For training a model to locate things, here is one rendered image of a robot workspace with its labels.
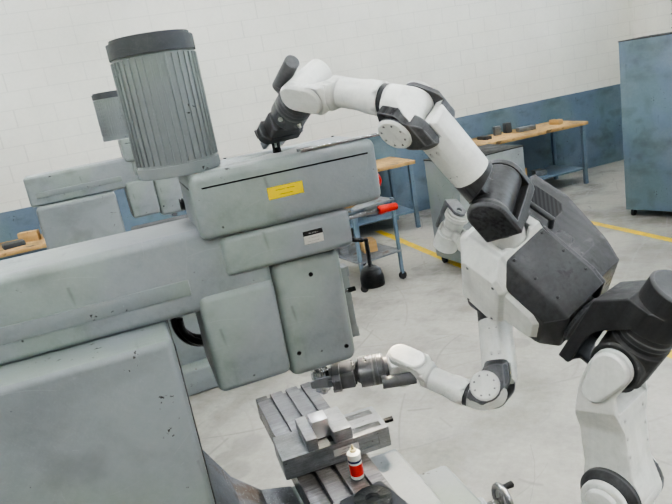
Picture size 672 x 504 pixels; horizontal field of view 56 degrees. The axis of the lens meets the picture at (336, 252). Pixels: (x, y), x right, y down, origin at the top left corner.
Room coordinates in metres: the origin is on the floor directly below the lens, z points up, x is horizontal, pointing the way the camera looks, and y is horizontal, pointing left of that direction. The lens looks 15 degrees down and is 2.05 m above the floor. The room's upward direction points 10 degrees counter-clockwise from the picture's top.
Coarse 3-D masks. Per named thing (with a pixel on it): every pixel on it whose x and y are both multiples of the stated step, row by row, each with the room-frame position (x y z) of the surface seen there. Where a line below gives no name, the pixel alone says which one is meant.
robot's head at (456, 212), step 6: (444, 204) 1.58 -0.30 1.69; (450, 204) 1.56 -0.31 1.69; (456, 204) 1.56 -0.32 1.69; (444, 210) 1.58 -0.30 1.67; (450, 210) 1.55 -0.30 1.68; (456, 210) 1.54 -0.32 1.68; (462, 210) 1.54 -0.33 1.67; (450, 216) 1.54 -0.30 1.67; (456, 216) 1.53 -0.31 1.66; (462, 216) 1.53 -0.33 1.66; (438, 222) 1.60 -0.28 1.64; (462, 222) 1.52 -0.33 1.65
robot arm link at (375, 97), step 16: (352, 80) 1.37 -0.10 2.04; (368, 80) 1.34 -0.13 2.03; (336, 96) 1.37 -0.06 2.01; (352, 96) 1.35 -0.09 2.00; (368, 96) 1.32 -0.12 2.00; (384, 96) 1.30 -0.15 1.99; (400, 96) 1.29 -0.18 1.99; (416, 96) 1.30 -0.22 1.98; (368, 112) 1.34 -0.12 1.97; (384, 112) 1.28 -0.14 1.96; (400, 112) 1.27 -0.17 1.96; (416, 112) 1.29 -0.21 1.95
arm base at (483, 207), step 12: (516, 168) 1.37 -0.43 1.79; (528, 180) 1.38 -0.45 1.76; (528, 192) 1.36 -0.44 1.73; (480, 204) 1.29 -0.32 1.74; (492, 204) 1.28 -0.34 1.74; (504, 204) 1.29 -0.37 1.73; (516, 204) 1.35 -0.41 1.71; (528, 204) 1.34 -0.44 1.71; (468, 216) 1.33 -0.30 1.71; (480, 216) 1.31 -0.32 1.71; (492, 216) 1.30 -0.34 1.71; (504, 216) 1.28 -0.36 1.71; (516, 216) 1.31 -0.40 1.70; (528, 216) 1.33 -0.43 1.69; (480, 228) 1.33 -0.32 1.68; (492, 228) 1.32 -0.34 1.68; (504, 228) 1.30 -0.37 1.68; (516, 228) 1.29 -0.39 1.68; (492, 240) 1.34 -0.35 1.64
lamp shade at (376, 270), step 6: (372, 264) 1.78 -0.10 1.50; (366, 270) 1.76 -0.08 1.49; (372, 270) 1.75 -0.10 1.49; (378, 270) 1.76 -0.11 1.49; (360, 276) 1.77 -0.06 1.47; (366, 276) 1.75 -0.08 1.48; (372, 276) 1.74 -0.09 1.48; (378, 276) 1.75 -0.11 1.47; (366, 282) 1.75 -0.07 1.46; (372, 282) 1.74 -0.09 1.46; (378, 282) 1.74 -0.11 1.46; (384, 282) 1.76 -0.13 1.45; (366, 288) 1.75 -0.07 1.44; (372, 288) 1.74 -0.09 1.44
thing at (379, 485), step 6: (372, 486) 1.30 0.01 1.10; (378, 486) 1.29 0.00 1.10; (384, 486) 1.31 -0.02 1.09; (360, 492) 1.28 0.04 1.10; (366, 492) 1.28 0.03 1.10; (372, 492) 1.27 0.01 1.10; (378, 492) 1.27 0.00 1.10; (384, 492) 1.27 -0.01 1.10; (390, 492) 1.26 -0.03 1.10; (348, 498) 1.29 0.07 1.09; (354, 498) 1.26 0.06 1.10; (360, 498) 1.26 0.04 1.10; (366, 498) 1.27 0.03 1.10; (372, 498) 1.27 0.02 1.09; (378, 498) 1.27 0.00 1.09; (384, 498) 1.25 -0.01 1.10; (390, 498) 1.24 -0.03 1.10; (396, 498) 1.26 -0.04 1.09
